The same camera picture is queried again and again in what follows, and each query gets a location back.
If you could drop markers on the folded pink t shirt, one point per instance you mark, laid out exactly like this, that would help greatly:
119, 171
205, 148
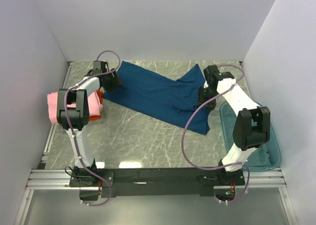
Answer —
52, 106

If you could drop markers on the folded orange t shirt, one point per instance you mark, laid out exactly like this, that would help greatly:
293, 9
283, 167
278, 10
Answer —
95, 103

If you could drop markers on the teal plastic bin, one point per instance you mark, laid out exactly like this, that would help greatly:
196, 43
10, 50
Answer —
267, 157

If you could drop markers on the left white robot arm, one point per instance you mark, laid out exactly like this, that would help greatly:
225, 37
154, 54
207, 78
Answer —
73, 116

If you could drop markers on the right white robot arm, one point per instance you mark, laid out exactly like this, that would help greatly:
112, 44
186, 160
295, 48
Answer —
252, 125

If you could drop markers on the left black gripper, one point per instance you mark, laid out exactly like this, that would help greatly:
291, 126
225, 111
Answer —
116, 82

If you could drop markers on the blue t shirt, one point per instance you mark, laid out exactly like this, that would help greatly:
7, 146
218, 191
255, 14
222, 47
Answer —
147, 92

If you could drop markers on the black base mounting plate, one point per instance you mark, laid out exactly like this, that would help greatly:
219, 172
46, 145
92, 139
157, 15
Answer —
153, 181

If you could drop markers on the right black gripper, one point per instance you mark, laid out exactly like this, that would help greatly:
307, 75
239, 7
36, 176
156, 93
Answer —
201, 90

